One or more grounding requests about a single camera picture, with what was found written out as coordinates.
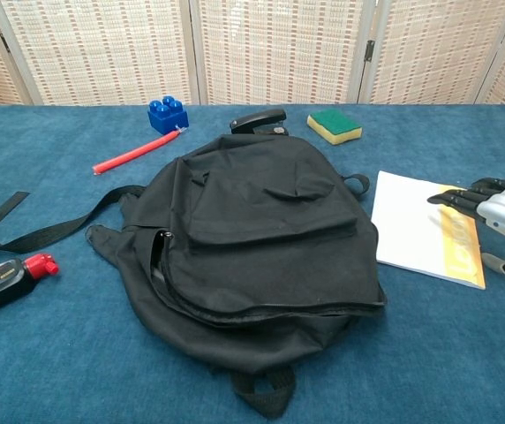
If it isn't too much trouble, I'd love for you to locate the blue table cover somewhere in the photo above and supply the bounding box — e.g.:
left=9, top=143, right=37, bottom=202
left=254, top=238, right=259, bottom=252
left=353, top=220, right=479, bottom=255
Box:
left=0, top=103, right=505, bottom=424

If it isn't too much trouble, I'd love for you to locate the green yellow sponge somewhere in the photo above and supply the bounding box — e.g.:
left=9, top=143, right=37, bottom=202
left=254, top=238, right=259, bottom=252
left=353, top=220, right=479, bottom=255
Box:
left=306, top=109, right=364, bottom=147

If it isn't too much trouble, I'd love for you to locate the black fabric backpack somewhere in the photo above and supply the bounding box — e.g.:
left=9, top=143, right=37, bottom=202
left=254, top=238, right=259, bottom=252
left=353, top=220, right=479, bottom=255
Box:
left=0, top=132, right=388, bottom=420

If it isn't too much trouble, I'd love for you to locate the blue toy building block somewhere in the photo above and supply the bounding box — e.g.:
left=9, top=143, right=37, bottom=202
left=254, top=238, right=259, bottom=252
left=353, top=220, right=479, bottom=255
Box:
left=147, top=95, right=190, bottom=136

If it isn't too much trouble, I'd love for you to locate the red plastic tube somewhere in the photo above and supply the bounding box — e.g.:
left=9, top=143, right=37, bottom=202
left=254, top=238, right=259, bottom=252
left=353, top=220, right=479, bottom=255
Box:
left=92, top=127, right=187, bottom=177

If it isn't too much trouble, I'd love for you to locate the woven folding screen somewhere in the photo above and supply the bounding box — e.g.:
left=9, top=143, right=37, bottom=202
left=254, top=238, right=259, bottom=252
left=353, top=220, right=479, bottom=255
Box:
left=0, top=0, right=505, bottom=107

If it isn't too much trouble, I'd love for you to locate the white and yellow notebook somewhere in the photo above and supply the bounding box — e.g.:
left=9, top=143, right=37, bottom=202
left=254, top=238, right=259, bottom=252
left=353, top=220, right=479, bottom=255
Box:
left=370, top=170, right=487, bottom=291

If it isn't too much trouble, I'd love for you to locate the black bottle red cap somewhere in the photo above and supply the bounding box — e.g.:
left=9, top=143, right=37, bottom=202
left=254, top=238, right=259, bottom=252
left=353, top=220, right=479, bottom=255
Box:
left=0, top=253, right=61, bottom=320

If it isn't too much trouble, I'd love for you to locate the black stapler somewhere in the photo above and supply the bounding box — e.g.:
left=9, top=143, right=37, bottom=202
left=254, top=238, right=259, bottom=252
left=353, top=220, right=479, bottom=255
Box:
left=229, top=108, right=290, bottom=136

